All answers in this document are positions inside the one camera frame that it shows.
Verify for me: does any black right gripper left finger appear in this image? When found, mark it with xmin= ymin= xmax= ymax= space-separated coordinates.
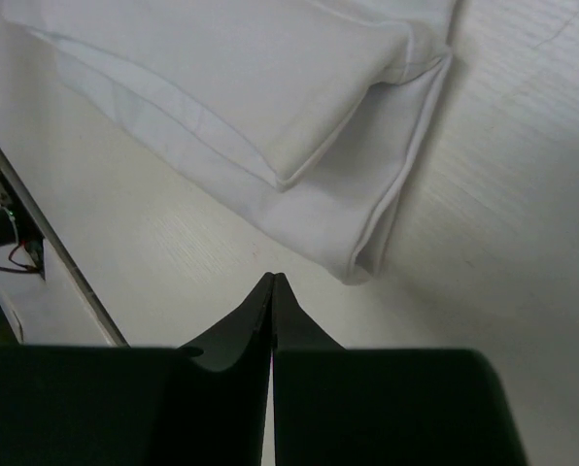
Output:
xmin=0 ymin=274 xmax=274 ymax=465

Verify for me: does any white fabric skirt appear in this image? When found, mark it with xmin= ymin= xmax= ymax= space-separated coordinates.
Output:
xmin=2 ymin=1 xmax=455 ymax=284

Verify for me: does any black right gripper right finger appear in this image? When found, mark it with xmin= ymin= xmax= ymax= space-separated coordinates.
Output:
xmin=272 ymin=275 xmax=528 ymax=465

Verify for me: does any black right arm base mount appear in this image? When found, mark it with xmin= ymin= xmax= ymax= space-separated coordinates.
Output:
xmin=0 ymin=173 xmax=46 ymax=279

